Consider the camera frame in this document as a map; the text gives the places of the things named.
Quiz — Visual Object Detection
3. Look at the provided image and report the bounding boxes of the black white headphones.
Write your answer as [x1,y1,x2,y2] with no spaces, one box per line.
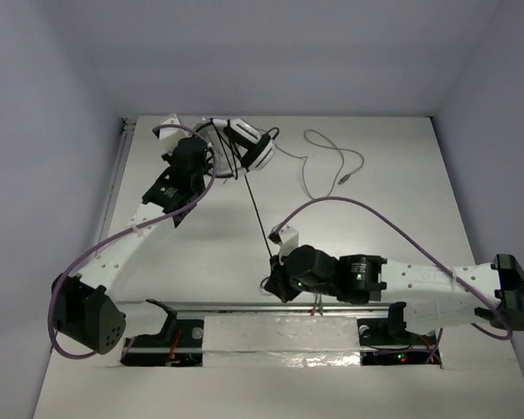
[195,118,279,179]

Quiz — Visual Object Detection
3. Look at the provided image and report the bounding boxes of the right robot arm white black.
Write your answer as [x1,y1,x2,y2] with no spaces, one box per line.
[264,245,524,343]

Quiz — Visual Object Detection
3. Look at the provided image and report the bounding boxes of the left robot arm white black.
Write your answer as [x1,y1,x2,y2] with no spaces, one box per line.
[47,134,219,360]

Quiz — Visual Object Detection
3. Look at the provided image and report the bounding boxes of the white foam block with tape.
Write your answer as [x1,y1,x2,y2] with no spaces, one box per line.
[202,314,361,368]

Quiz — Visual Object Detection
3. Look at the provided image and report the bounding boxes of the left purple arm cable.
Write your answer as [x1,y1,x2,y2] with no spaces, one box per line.
[46,124,217,360]

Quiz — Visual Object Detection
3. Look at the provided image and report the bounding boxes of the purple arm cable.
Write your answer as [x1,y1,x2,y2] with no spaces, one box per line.
[46,124,217,360]
[270,196,514,340]

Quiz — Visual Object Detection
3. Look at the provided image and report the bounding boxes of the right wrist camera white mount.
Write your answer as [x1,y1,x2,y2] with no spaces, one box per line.
[268,224,299,263]

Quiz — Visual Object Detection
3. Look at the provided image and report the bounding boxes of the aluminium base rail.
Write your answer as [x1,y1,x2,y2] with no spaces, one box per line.
[117,300,394,315]

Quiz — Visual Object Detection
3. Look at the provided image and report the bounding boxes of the grey headphone cable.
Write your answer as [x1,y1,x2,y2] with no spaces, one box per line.
[270,128,366,200]

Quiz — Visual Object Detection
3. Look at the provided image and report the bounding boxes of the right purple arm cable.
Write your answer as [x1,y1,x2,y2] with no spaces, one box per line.
[270,196,514,340]

